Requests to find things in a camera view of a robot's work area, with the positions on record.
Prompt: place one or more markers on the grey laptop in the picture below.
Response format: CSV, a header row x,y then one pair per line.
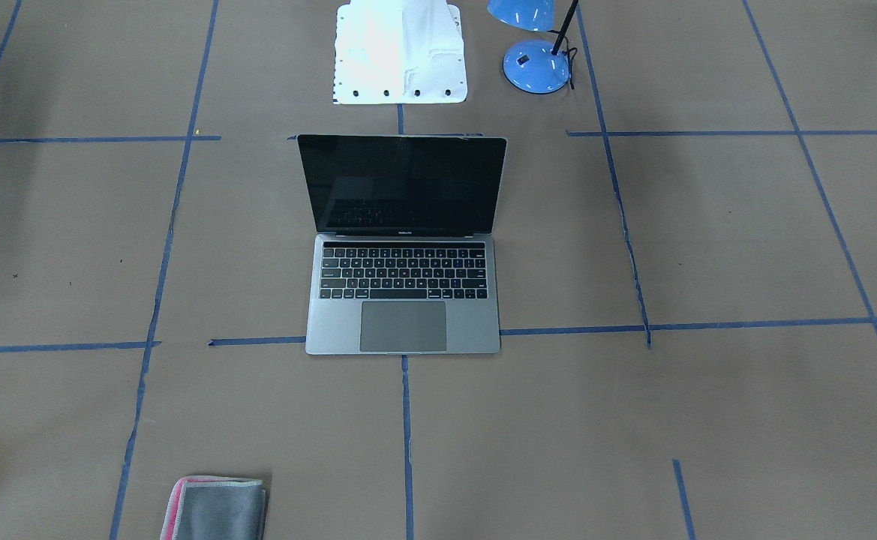
x,y
404,256

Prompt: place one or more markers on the blue desk lamp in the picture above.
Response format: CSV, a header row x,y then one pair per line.
x,y
538,66

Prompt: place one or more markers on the grey and pink cloth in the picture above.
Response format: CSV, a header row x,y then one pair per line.
x,y
215,507

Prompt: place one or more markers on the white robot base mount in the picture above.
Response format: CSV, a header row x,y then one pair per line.
x,y
399,52

